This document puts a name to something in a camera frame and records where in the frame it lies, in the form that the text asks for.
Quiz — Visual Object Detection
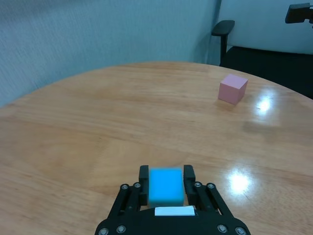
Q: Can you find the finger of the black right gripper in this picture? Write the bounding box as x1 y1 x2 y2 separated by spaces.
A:
285 2 313 25

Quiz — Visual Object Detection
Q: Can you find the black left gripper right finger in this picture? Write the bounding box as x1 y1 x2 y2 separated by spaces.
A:
183 164 232 216

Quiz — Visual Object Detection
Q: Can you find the pink cube block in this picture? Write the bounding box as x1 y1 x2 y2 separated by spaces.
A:
218 74 249 106

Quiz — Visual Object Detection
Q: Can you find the blue cube block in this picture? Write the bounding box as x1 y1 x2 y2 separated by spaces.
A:
148 167 185 209

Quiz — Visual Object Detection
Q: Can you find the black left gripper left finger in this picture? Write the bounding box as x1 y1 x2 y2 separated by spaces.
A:
107 165 150 218

